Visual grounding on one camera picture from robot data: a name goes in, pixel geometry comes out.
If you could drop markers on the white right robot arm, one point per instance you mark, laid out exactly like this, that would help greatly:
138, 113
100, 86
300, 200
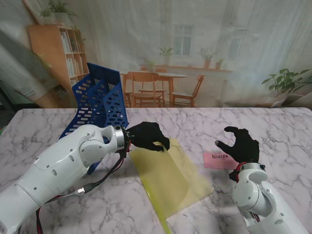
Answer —
263, 200

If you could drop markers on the printed room scene backdrop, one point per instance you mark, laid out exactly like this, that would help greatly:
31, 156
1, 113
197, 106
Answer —
146, 36

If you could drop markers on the blue perforated plastic file rack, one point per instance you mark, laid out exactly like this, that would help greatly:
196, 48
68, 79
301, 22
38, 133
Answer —
97, 107

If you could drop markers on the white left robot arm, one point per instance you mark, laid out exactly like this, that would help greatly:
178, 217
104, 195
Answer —
61, 165

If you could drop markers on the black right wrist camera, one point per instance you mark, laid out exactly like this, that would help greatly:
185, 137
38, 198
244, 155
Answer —
233, 176

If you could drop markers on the pink paper receipt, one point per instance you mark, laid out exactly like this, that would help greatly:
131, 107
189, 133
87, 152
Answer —
219, 161

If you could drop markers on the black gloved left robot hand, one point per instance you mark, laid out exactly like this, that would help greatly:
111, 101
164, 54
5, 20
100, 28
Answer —
148, 136

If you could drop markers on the yellow-green translucent file folder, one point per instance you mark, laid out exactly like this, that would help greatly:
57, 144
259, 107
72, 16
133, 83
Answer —
168, 178

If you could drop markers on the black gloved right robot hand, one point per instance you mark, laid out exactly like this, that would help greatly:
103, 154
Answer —
243, 146

